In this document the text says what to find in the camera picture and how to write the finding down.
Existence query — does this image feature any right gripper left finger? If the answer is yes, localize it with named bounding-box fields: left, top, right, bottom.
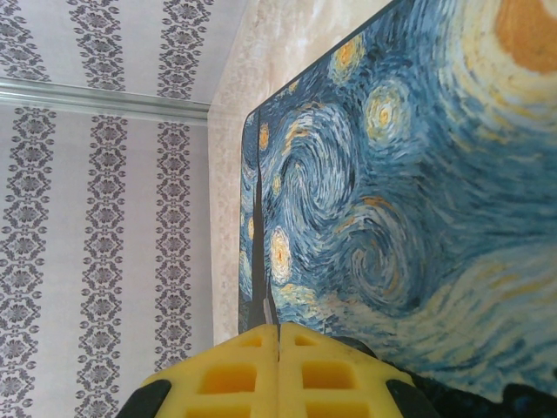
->
left=117, top=324, right=279, bottom=418

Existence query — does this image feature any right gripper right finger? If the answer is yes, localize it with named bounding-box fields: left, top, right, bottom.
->
left=278, top=324, right=440, bottom=418

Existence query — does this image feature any starry night print box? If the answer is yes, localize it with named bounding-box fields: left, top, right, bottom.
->
left=237, top=0, right=557, bottom=418

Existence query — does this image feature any aluminium frame post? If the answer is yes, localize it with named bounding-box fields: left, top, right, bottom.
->
left=0, top=77, right=209, bottom=126

